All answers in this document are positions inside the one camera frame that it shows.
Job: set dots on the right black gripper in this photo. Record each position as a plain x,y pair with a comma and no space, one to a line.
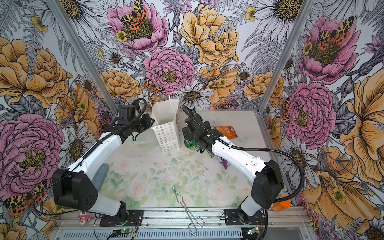
188,135

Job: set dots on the metal wire tongs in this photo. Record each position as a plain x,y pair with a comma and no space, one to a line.
194,221

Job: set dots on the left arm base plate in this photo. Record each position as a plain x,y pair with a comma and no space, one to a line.
132,218

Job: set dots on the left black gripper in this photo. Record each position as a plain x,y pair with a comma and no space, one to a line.
148,120

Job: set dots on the pink white small toy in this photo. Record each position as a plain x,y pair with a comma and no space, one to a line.
83,218

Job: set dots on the white printed paper bag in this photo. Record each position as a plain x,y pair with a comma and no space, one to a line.
166,127

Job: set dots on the round green snack packet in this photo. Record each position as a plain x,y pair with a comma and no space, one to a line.
191,145

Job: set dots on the orange plastic bottle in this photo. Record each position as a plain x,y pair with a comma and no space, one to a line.
281,206

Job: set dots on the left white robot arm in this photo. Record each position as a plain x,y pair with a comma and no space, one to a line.
73,186

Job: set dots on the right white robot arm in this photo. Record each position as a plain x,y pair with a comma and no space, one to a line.
265,177

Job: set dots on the clear plastic round lid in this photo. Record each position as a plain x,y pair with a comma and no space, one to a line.
145,139

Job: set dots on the purple pink cherry candy bag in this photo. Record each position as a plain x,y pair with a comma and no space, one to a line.
225,164

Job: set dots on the orange red snack bag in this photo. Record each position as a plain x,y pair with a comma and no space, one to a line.
228,131

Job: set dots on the grey blue oval stone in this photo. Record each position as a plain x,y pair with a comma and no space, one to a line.
100,176

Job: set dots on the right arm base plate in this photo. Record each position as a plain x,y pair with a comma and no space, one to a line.
236,217

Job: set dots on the aluminium front rail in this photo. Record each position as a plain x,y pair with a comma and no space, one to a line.
169,218

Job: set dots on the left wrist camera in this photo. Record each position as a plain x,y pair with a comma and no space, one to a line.
126,114

